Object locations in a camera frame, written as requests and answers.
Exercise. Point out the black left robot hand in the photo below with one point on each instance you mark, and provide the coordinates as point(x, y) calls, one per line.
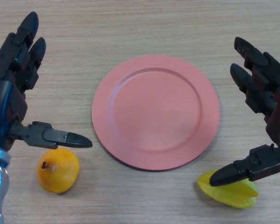
point(7, 100)

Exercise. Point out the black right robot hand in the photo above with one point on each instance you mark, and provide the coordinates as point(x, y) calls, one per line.
point(277, 105)

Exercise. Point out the yellow starfruit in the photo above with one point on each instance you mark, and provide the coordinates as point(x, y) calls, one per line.
point(233, 197)

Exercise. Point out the pink round plate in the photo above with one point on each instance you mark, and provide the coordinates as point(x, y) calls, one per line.
point(154, 112)

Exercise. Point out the orange yellow pear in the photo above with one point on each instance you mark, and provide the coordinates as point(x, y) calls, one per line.
point(58, 172)

